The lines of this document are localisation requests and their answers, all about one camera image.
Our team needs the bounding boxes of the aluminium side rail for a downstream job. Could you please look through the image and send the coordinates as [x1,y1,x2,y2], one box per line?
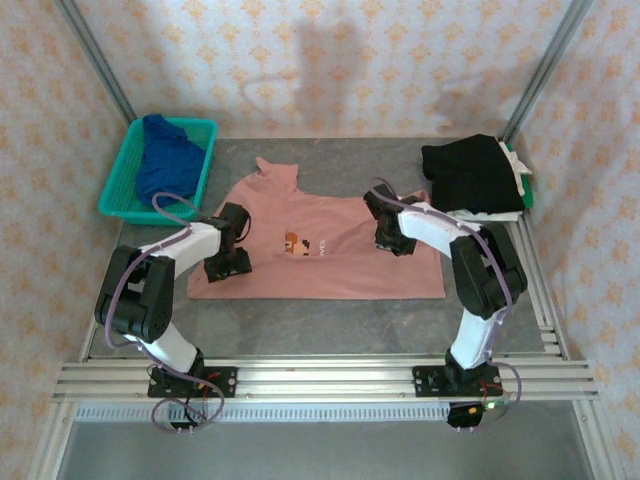
[514,209,571,360]

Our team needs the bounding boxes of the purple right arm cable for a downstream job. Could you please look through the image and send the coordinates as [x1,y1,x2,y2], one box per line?
[369,177,524,427]

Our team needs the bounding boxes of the teal plastic basket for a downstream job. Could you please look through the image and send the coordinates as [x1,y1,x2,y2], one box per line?
[97,116,219,226]

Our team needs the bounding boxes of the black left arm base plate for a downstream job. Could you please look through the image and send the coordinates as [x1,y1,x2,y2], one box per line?
[147,366,239,400]

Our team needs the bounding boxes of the black controller box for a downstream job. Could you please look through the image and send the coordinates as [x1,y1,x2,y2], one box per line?
[447,401,511,432]

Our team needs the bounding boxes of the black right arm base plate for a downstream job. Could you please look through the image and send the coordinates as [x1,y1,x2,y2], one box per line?
[411,364,503,400]

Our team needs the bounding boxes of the pink printed t-shirt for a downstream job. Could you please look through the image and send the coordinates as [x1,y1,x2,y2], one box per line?
[187,157,447,301]

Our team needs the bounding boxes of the slotted grey cable duct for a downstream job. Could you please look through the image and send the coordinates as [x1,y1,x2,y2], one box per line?
[74,403,454,422]

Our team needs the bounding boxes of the aluminium frame post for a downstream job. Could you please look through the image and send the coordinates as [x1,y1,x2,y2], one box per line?
[52,0,141,126]
[501,0,596,144]

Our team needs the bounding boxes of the green folded t-shirt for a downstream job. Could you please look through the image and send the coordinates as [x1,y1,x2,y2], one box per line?
[503,142,536,210]

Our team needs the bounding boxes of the aluminium cross rail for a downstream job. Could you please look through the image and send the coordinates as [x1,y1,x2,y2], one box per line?
[52,352,600,403]

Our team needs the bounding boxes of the blue t-shirt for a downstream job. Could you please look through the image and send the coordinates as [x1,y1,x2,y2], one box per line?
[135,113,207,207]

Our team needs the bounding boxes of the white folded t-shirt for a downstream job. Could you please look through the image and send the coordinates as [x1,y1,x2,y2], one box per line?
[449,141,534,221]

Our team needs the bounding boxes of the black folded t-shirt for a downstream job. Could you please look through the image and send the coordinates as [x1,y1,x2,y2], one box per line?
[420,133,526,214]

